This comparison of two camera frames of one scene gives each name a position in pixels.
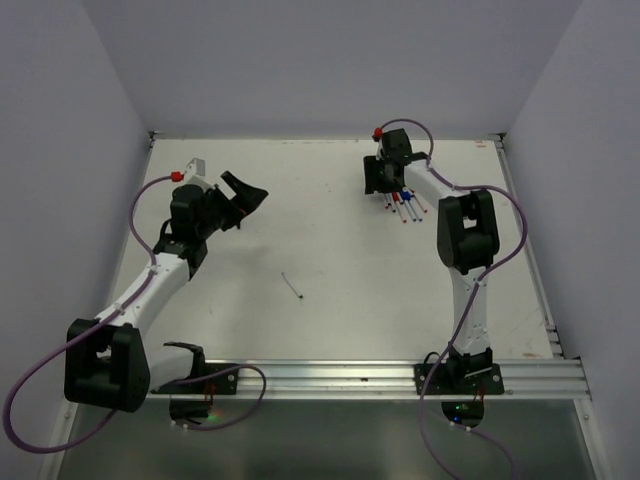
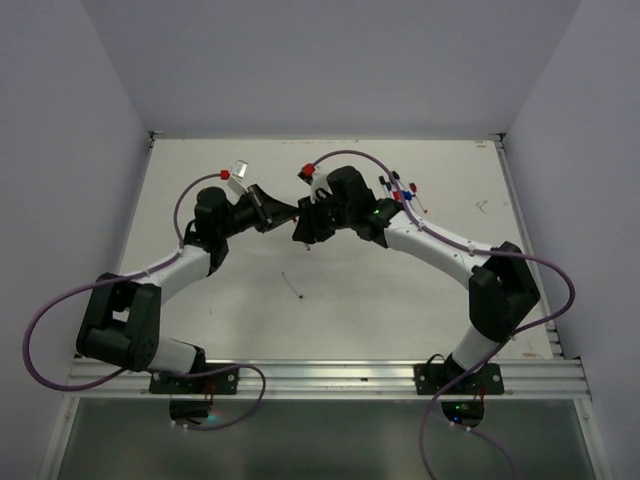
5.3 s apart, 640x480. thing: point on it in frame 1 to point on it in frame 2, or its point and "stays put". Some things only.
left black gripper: x=240 y=205 to x=274 y=211
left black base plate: x=220 y=383 stays put
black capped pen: x=293 y=286 stays put
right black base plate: x=469 y=378 stays put
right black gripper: x=373 y=181 to x=308 y=227
